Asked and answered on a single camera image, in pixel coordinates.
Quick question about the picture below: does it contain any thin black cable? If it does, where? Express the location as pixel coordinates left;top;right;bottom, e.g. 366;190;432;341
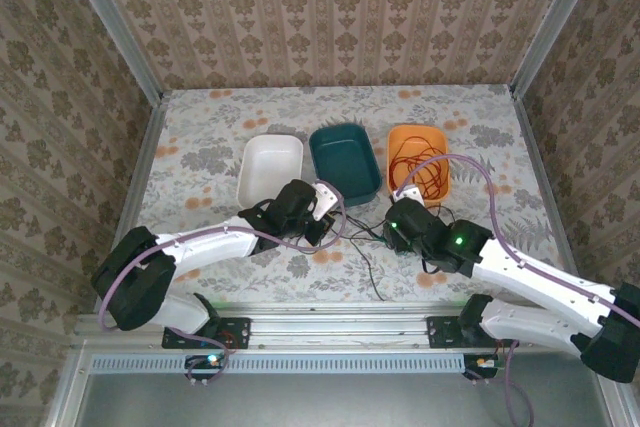
339;201;449;302

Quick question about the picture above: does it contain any white plastic tray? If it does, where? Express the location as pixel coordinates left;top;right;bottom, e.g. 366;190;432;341
235;134;305;209

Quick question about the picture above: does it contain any teal plastic tray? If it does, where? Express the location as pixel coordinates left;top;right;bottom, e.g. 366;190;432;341
308;123;383;208

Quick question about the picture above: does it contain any orange plastic tray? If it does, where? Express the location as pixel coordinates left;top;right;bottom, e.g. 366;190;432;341
387;124;453;209

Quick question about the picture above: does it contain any grey metal panel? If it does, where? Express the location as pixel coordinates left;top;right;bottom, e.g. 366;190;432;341
47;352;626;427

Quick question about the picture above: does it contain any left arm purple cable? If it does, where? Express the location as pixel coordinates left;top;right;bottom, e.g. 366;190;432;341
97;193;349;386

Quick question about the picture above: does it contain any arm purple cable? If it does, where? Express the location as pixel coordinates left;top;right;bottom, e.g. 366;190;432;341
397;154;640;427
97;193;349;386

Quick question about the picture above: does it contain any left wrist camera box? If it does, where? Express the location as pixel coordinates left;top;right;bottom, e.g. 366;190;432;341
312;181;338;221

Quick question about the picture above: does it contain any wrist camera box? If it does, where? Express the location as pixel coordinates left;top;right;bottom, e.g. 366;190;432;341
391;185;426;209
312;181;338;221

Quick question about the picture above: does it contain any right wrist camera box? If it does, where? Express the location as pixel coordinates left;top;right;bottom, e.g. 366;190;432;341
391;185;426;209

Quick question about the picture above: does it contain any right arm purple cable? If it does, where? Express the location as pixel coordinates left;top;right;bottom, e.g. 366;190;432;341
397;154;640;427

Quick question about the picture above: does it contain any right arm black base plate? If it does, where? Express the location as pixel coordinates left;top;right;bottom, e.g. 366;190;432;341
426;315;481;350

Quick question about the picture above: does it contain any aluminium mounting rail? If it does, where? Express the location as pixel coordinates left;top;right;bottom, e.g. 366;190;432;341
74;304;612;349

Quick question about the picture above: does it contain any right aluminium side rail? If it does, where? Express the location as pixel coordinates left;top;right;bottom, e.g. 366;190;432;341
509;86;592;298

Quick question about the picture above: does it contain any aluminium side rail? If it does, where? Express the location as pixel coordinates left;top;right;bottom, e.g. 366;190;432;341
92;96;170;314
509;86;592;298

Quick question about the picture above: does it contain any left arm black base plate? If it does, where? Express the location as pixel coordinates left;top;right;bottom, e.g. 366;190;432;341
162;316;251;351

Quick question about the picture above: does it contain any grey slotted cable duct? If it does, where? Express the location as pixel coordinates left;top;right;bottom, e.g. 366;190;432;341
89;351;467;374

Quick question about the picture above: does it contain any left aluminium side rail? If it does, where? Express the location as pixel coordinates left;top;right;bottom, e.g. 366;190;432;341
92;96;170;314

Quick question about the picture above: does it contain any right aluminium frame post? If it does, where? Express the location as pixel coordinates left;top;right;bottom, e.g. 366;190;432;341
508;0;609;98

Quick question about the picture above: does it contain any aluminium frame post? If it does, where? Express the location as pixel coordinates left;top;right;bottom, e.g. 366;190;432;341
508;0;609;98
57;0;167;104

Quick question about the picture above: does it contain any left aluminium frame post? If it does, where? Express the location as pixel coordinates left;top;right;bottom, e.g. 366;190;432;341
57;0;167;104

